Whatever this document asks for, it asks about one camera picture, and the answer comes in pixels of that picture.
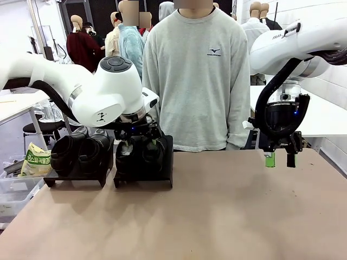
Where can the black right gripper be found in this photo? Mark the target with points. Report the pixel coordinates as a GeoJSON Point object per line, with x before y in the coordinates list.
{"type": "Point", "coordinates": [282, 119]}

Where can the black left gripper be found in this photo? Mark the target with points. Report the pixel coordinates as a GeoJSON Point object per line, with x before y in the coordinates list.
{"type": "Point", "coordinates": [135, 129]}

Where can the black buckle shoe with stuffing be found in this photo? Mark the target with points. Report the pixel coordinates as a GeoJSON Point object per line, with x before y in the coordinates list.
{"type": "Point", "coordinates": [127, 162]}

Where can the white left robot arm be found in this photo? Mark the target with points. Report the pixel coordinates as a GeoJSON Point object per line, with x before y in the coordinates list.
{"type": "Point", "coordinates": [108, 89]}

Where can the person's left forearm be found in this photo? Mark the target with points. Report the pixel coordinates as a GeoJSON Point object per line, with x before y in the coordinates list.
{"type": "Point", "coordinates": [240, 122]}

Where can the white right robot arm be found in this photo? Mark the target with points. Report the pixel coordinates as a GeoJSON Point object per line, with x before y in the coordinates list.
{"type": "Point", "coordinates": [298, 46]}

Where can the black slanted shoe stand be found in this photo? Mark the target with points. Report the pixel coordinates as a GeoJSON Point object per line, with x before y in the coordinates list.
{"type": "Point", "coordinates": [81, 181]}
{"type": "Point", "coordinates": [168, 157]}

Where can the white side table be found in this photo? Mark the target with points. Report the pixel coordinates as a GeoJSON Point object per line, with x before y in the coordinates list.
{"type": "Point", "coordinates": [325, 113]}

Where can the person in grey sweatshirt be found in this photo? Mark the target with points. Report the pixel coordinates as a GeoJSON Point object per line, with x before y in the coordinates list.
{"type": "Point", "coordinates": [195, 81]}

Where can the mannequin in light blue fleece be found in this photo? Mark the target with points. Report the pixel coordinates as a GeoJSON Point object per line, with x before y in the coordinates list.
{"type": "Point", "coordinates": [130, 46]}

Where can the clear plastic bag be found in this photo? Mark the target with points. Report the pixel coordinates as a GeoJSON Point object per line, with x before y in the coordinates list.
{"type": "Point", "coordinates": [50, 113]}

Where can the mannequin in beige jacket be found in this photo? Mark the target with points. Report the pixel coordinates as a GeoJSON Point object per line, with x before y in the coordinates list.
{"type": "Point", "coordinates": [111, 43]}

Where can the black office chair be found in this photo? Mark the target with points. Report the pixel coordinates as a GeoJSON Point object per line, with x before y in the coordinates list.
{"type": "Point", "coordinates": [40, 128]}

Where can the person with dark cap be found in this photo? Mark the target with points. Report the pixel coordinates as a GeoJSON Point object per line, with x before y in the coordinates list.
{"type": "Point", "coordinates": [97, 43]}

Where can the mannequin in maroon sweater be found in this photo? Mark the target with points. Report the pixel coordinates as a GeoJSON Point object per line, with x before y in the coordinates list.
{"type": "Point", "coordinates": [78, 51]}

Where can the mannequin in red top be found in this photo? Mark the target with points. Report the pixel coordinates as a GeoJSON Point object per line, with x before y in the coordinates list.
{"type": "Point", "coordinates": [143, 32]}

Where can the green white snack bag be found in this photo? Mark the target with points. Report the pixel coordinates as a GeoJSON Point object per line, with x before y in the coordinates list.
{"type": "Point", "coordinates": [35, 162]}

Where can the white work table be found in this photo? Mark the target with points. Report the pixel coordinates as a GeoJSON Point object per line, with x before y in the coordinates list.
{"type": "Point", "coordinates": [16, 104]}

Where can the mannequin in grey hoodie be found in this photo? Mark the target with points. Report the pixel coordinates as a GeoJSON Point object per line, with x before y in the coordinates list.
{"type": "Point", "coordinates": [165, 9]}

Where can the mannequin in white shirt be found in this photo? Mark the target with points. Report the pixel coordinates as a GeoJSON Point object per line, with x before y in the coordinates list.
{"type": "Point", "coordinates": [252, 29]}

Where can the clear plastic storage bin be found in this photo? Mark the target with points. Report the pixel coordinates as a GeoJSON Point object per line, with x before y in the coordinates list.
{"type": "Point", "coordinates": [16, 195]}

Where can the mannequin in black jacket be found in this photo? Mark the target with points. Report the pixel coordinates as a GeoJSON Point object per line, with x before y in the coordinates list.
{"type": "Point", "coordinates": [272, 23]}

